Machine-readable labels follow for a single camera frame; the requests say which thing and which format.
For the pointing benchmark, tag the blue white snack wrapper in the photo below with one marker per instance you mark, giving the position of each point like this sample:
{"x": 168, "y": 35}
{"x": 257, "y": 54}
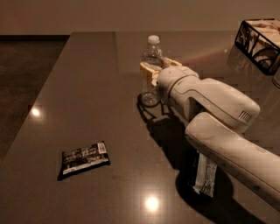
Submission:
{"x": 205, "y": 178}

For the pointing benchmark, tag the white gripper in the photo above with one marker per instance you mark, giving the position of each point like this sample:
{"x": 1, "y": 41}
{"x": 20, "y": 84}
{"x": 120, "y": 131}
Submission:
{"x": 166, "y": 79}

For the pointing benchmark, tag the clear plastic water bottle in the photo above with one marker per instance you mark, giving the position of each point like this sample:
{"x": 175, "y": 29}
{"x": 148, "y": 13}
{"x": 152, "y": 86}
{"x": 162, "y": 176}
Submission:
{"x": 150, "y": 66}

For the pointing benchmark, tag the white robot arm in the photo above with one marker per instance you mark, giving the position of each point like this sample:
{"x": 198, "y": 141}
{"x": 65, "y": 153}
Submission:
{"x": 217, "y": 115}

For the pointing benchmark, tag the black snack bar wrapper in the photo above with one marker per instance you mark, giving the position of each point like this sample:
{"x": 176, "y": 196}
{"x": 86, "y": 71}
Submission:
{"x": 83, "y": 159}

